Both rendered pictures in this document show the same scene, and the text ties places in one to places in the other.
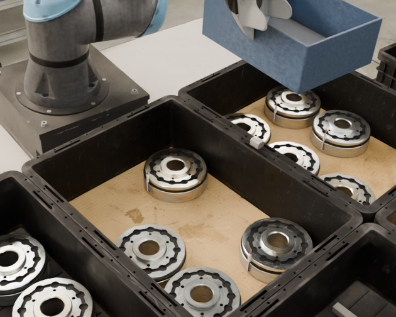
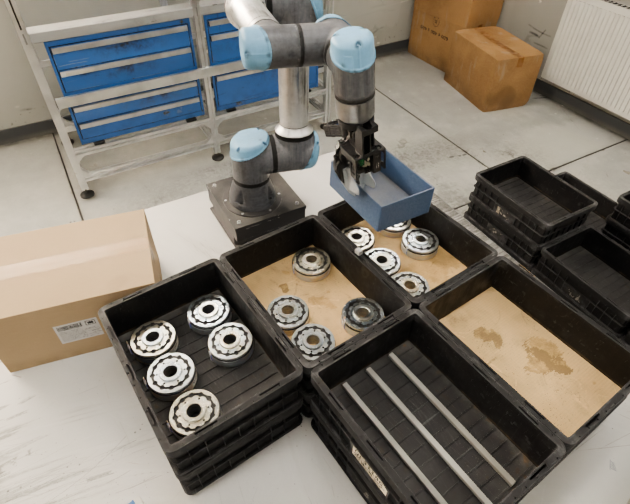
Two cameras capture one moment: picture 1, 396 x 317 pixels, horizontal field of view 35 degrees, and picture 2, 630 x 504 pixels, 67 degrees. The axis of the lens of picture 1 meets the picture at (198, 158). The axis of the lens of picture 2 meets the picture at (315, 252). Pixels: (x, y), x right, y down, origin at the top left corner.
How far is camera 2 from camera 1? 0.30 m
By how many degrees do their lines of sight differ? 8
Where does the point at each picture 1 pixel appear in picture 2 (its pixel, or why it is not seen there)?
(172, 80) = (325, 191)
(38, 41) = (237, 172)
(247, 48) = (352, 199)
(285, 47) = (370, 204)
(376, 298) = (417, 352)
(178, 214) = (309, 289)
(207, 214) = (327, 290)
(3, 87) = (216, 195)
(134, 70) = (302, 182)
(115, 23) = (285, 163)
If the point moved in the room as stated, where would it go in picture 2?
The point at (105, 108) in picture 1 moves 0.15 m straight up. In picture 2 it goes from (277, 213) to (275, 174)
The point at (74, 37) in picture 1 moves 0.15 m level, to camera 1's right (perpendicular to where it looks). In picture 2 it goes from (259, 171) to (309, 176)
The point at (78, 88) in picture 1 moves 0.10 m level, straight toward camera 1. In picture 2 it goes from (261, 200) to (260, 221)
